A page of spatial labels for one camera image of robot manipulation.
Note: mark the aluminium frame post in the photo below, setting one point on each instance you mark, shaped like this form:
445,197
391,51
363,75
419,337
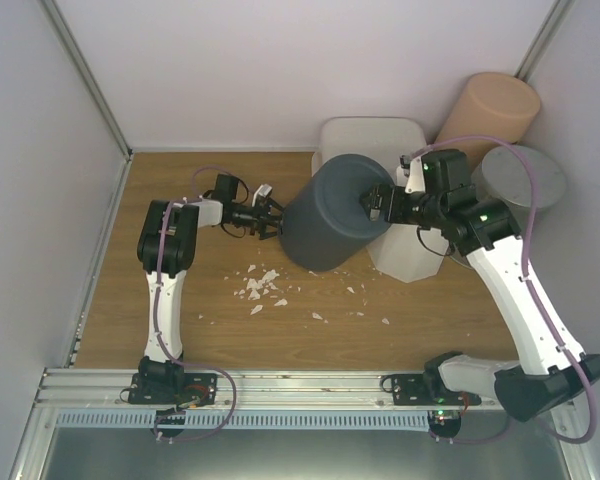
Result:
557,14
69,43

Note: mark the left aluminium frame post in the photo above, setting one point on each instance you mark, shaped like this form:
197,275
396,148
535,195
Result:
69,43

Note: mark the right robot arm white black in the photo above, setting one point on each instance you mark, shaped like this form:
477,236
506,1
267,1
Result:
552,367

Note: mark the white octagonal bin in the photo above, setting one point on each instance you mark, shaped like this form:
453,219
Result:
401,254

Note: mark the white plastic basin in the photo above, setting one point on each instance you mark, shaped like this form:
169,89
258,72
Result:
382,139

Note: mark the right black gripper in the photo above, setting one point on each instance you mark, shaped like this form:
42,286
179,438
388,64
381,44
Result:
378,193

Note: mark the dark grey bin white liner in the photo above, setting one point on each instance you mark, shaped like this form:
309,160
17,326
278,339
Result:
325,224

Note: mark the grey slotted cable duct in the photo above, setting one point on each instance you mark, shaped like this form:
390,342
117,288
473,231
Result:
258,420

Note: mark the aluminium front rail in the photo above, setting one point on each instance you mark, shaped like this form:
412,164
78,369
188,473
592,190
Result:
256,389

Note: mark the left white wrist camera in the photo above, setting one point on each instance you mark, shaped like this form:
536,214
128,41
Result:
261,194

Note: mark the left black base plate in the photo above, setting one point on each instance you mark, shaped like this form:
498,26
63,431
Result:
198,389

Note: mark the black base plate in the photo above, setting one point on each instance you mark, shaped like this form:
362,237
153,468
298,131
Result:
198,389
421,389

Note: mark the white plastic shard pile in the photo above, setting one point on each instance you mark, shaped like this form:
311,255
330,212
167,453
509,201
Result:
261,284

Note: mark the right aluminium frame post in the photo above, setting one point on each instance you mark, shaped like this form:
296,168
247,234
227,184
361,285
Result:
557,14

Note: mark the salmon pink plastic bin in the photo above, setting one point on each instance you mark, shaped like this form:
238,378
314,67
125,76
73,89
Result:
490,105

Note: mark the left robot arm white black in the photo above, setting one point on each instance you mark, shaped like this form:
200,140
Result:
166,249

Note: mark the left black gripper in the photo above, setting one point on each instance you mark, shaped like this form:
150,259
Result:
260,217

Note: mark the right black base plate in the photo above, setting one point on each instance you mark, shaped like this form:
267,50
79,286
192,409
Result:
421,389

